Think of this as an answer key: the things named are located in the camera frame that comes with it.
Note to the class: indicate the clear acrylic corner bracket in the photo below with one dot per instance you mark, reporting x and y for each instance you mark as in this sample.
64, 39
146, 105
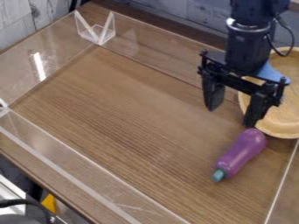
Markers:
98, 34

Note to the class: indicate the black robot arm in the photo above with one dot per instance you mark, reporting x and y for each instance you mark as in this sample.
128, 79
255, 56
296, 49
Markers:
254, 15

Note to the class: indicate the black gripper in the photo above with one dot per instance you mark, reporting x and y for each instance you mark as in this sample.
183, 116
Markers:
242, 68

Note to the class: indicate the yellow and black device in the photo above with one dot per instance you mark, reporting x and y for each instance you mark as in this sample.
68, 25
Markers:
62, 214

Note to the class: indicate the brown wooden bowl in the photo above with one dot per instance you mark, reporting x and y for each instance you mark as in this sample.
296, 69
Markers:
280, 122

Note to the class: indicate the clear acrylic tray walls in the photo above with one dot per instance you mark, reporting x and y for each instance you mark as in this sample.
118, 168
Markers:
104, 124

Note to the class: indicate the purple toy eggplant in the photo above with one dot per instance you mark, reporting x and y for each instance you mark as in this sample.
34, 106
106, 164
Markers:
248, 145

